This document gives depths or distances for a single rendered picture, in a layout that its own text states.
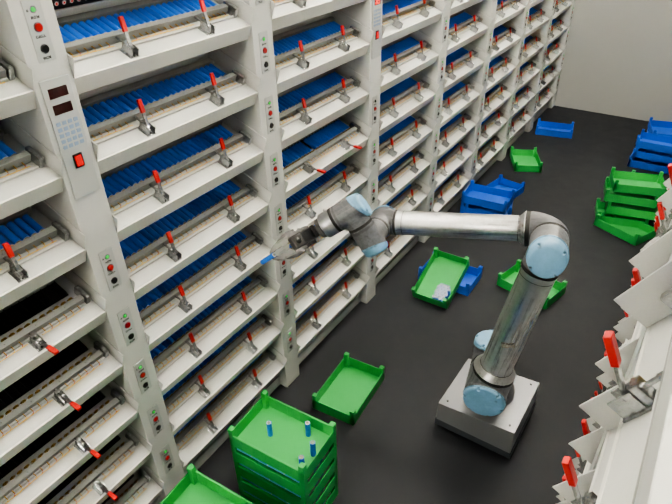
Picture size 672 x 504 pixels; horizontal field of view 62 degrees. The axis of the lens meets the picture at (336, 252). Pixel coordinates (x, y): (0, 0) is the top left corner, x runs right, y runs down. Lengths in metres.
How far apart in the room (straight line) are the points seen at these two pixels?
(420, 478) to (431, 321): 0.92
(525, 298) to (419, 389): 0.91
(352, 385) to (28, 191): 1.66
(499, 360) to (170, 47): 1.40
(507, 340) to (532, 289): 0.22
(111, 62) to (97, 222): 0.39
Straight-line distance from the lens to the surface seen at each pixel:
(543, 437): 2.54
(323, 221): 1.87
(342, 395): 2.55
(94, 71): 1.46
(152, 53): 1.56
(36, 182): 1.43
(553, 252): 1.75
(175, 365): 1.99
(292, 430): 2.03
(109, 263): 1.59
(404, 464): 2.35
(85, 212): 1.51
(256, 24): 1.83
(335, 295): 2.80
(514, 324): 1.91
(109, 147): 1.54
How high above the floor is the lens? 1.91
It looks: 34 degrees down
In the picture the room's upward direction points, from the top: 1 degrees counter-clockwise
